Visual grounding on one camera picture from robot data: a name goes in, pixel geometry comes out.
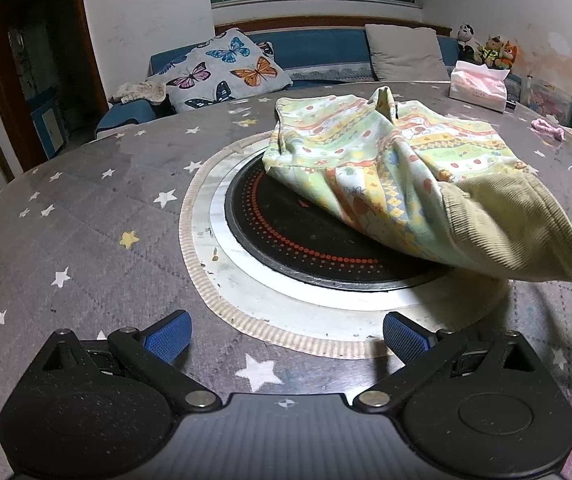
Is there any butterfly print pillow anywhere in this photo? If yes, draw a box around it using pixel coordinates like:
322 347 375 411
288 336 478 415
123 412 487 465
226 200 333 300
150 28 292 113

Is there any pink scrunchie headband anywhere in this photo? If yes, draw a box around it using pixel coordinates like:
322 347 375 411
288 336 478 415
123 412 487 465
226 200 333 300
530 118 565 142

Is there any cream cloth on sofa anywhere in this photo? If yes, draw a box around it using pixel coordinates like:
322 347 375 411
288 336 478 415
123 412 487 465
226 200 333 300
109 80 167 105

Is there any panda plush toy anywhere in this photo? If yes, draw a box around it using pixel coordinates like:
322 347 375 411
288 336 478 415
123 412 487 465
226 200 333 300
456 24 482 65

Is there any pink tissue box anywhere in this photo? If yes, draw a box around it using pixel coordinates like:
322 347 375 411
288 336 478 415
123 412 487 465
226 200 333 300
449 61 510 113

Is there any orange fox plush toy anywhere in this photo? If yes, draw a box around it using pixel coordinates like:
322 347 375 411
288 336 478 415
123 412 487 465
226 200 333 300
495 40 518 70

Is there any blue sofa bench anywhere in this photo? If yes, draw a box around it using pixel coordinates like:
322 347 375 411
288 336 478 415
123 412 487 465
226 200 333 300
94 27 523 137

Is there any dark wooden door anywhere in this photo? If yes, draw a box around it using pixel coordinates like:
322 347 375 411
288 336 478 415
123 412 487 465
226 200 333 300
0 0 108 170

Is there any clear plastic toy box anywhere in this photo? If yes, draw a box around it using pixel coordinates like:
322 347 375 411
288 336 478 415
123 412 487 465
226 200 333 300
520 76 572 127

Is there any round black induction cooktop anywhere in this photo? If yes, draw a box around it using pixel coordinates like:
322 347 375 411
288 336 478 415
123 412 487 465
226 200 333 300
224 155 452 292

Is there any grey plain pillow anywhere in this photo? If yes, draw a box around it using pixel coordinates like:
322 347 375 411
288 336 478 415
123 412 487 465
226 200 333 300
365 24 450 82

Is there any yellow bear plush toy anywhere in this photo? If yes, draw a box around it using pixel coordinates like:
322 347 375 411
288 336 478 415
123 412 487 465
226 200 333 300
480 36 504 68

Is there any colourful patterned child garment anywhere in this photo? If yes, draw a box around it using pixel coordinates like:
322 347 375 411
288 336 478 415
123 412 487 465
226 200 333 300
263 87 572 282

